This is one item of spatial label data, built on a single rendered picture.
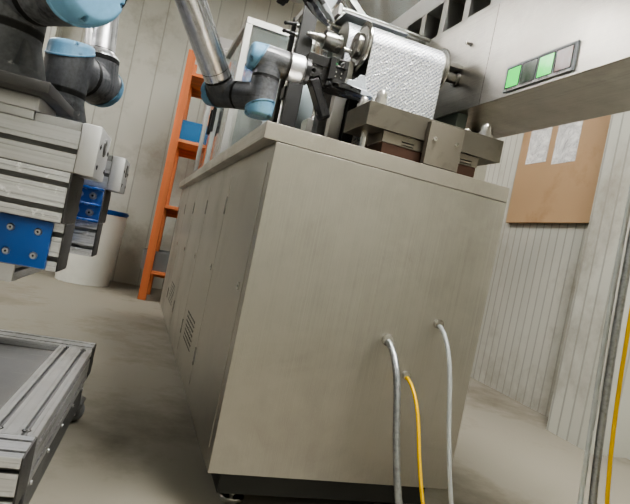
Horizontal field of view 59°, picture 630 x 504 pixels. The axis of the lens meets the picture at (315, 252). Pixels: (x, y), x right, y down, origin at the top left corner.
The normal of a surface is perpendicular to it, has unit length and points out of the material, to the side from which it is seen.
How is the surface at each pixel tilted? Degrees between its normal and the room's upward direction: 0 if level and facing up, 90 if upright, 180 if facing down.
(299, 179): 90
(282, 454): 90
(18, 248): 90
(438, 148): 90
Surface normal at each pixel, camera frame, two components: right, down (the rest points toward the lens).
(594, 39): -0.93, -0.19
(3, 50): 0.55, -0.19
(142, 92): 0.25, 0.05
